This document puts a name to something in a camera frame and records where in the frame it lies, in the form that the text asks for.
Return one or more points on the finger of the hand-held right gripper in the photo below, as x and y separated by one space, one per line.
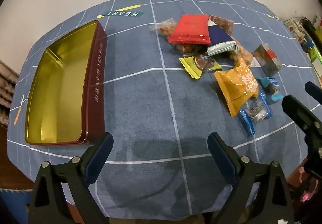
301 115
314 91

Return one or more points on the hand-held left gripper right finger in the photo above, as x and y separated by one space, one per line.
221 158

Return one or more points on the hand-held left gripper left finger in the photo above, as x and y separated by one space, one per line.
99 158

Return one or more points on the small light blue packet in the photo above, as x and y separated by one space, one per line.
270 85

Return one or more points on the blue and clear snack packet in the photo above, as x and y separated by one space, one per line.
254 113

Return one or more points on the orange snack packet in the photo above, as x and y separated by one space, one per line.
234 88

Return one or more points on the clear packet of orange nuts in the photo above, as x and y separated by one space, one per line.
245 54

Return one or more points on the maroon tin box gold inside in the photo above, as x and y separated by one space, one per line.
57 88

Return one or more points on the red snack packet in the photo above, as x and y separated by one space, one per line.
191 28

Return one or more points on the green and white box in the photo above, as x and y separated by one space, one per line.
315 55

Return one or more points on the dark packet with red label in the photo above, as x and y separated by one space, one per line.
266 62

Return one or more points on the colourful printed bag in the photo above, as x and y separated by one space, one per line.
294 30

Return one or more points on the blue checked tablecloth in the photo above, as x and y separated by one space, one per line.
151 113

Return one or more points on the yellow snack packet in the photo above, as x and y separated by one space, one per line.
191 68

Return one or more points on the clear brown candy packet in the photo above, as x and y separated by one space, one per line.
205 62

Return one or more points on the navy blue snack packet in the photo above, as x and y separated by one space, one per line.
218 36

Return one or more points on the woven basket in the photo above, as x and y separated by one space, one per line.
7 88

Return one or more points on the clear packet of peanuts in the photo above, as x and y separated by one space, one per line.
164 27

